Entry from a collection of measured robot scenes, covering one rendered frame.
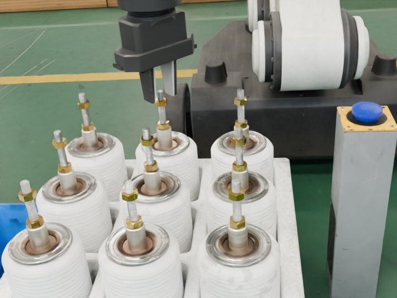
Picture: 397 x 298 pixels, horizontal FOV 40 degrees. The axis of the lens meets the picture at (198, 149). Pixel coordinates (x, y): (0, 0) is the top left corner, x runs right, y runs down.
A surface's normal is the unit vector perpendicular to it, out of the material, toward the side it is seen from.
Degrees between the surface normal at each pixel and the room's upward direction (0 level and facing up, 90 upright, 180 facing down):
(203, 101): 45
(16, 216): 88
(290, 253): 0
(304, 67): 93
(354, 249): 90
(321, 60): 84
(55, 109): 0
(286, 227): 0
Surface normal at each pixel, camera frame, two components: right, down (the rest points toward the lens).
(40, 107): -0.07, -0.87
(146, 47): 0.63, 0.35
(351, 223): -0.09, 0.51
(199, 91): -0.09, -0.25
